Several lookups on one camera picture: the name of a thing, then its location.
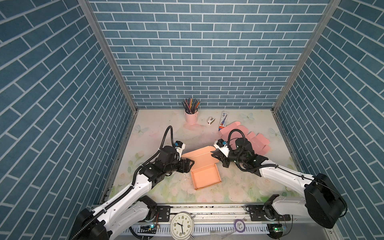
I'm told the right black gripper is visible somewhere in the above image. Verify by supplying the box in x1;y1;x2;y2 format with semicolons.
211;149;247;168

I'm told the orange paper box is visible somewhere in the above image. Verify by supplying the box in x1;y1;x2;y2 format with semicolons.
182;146;222;190

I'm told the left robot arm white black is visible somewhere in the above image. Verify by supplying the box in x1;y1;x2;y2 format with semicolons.
69;141;195;240

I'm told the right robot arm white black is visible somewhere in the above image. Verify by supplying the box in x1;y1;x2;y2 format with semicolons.
212;139;348;229

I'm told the pink flat paper box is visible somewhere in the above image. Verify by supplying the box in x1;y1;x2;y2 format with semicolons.
219;122;271;156

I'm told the toothpaste tube packet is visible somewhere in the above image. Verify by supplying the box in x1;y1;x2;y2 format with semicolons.
219;111;229;131

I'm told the pink pencil cup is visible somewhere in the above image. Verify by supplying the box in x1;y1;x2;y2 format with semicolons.
185;112;199;125

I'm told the coloured pencils bunch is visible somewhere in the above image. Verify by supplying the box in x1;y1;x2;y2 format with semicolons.
182;98;201;115

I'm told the white alarm clock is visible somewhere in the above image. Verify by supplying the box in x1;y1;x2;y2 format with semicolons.
170;212;195;240

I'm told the purple tape roll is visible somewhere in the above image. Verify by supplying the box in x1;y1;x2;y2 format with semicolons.
234;219;246;233

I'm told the left circuit board green led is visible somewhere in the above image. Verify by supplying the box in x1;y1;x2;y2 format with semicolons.
138;225;157;235

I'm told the circuit board green led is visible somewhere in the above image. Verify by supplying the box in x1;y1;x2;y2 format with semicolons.
267;224;284;240
138;225;157;235

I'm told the right circuit board green led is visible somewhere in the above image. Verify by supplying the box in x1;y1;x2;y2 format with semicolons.
267;224;284;240

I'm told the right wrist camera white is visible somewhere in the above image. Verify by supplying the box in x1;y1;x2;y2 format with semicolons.
214;139;230;157

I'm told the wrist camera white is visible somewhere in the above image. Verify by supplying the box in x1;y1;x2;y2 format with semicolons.
175;141;186;159
214;139;230;157

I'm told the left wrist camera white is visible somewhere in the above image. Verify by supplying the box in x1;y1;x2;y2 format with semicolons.
175;141;186;159

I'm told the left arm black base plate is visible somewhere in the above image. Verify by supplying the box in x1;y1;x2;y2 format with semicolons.
144;206;171;223

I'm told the aluminium front rail frame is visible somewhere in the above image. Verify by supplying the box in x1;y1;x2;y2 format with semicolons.
114;204;332;240

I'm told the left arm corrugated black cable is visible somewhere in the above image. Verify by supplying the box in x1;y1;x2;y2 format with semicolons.
68;125;175;240

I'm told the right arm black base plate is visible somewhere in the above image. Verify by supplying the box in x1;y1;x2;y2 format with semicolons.
245;205;291;222

